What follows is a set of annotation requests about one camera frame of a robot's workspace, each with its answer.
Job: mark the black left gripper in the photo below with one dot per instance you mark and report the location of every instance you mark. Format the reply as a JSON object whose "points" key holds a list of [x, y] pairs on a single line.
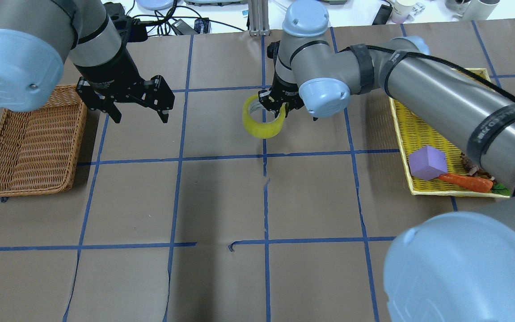
{"points": [[111, 71]]}

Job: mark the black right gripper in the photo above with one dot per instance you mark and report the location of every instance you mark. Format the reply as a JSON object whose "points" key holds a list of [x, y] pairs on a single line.
{"points": [[285, 88]]}

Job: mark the yellow tape roll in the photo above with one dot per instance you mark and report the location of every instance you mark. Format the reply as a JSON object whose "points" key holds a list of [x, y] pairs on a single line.
{"points": [[261, 130]]}

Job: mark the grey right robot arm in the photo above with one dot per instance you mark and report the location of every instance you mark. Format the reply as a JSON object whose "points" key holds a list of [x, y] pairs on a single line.
{"points": [[455, 267]]}

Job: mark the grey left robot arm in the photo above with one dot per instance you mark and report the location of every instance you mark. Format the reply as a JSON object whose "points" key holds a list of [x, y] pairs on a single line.
{"points": [[37, 36]]}

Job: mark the brown wicker basket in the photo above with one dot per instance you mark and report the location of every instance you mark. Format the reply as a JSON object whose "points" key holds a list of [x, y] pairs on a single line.
{"points": [[39, 150]]}

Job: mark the yellow woven tray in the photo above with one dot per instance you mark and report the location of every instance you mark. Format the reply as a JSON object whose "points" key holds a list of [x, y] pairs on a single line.
{"points": [[413, 133]]}

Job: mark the purple foam block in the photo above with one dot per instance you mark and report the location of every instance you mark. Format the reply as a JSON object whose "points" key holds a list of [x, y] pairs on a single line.
{"points": [[427, 163]]}

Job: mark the brown animal figurine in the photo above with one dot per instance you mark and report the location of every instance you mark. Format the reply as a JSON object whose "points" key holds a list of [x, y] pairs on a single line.
{"points": [[474, 170]]}

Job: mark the orange toy carrot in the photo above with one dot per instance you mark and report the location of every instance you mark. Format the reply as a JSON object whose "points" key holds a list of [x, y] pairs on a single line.
{"points": [[475, 184]]}

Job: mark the aluminium frame post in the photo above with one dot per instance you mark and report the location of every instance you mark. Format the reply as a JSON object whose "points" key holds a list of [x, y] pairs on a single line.
{"points": [[258, 18]]}

